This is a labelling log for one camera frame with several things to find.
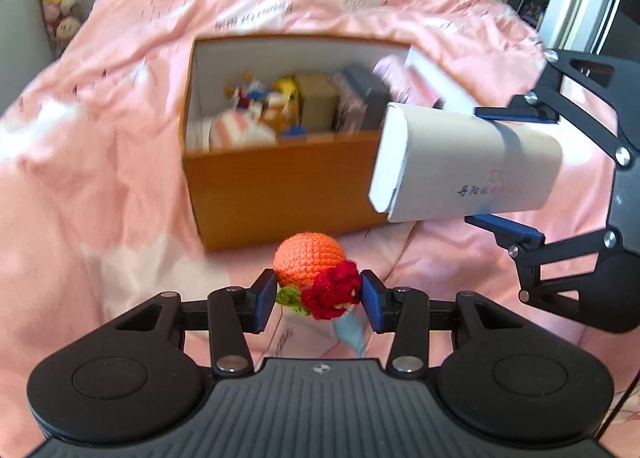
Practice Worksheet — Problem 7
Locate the white box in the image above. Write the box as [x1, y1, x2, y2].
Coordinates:
[368, 102, 564, 224]

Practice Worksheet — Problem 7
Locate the pink zip pouch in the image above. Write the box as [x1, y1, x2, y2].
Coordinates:
[372, 54, 416, 104]

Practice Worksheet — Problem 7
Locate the yellow plastic container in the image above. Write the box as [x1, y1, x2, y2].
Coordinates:
[272, 76, 303, 136]

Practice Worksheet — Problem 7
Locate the dark grey box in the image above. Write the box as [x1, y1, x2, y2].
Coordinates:
[345, 63, 391, 131]

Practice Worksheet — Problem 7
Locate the orange cardboard box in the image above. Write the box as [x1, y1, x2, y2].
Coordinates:
[179, 35, 478, 253]

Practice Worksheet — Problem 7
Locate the brown dog plush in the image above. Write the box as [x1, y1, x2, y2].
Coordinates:
[225, 72, 281, 119]

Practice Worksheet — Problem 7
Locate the orange crochet ball charm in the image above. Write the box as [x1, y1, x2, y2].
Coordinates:
[273, 232, 368, 356]

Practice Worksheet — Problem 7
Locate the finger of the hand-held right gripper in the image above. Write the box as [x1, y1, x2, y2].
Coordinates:
[465, 214, 623, 301]
[474, 49, 640, 164]

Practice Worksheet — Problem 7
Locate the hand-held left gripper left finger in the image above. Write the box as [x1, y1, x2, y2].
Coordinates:
[112, 268, 277, 376]

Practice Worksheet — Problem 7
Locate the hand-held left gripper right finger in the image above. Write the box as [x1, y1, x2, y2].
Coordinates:
[361, 269, 526, 375]

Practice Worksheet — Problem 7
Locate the gold box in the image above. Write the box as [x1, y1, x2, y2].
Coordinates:
[294, 71, 340, 131]

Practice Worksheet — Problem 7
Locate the white black plush toy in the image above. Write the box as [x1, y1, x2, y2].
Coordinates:
[186, 111, 278, 154]

